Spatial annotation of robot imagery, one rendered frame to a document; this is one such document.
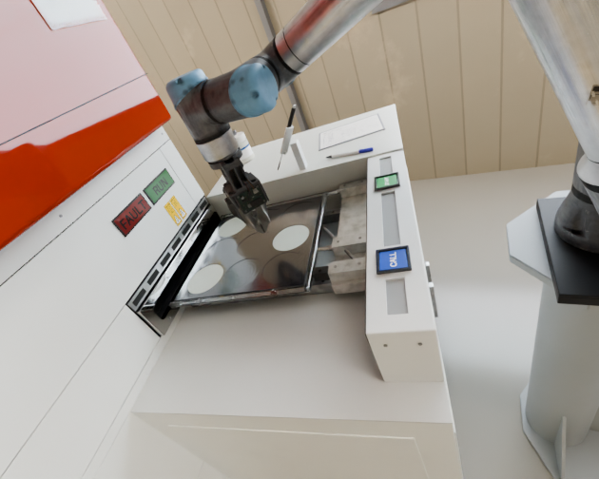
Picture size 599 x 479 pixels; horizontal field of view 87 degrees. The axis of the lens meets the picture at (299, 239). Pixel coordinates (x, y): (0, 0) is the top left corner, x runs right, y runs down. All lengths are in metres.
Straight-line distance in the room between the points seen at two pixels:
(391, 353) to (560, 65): 0.40
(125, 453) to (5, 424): 0.25
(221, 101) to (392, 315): 0.43
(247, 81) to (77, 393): 0.63
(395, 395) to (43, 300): 0.62
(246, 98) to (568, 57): 0.39
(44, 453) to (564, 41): 0.89
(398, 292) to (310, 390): 0.24
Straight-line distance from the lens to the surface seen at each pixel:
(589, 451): 1.45
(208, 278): 0.83
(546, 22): 0.44
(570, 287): 0.68
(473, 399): 1.48
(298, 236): 0.80
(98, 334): 0.77
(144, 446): 0.89
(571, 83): 0.46
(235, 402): 0.68
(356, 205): 0.87
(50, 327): 0.72
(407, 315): 0.49
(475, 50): 2.27
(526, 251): 0.77
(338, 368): 0.63
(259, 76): 0.55
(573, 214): 0.73
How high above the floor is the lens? 1.35
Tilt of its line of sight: 35 degrees down
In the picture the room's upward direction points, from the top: 25 degrees counter-clockwise
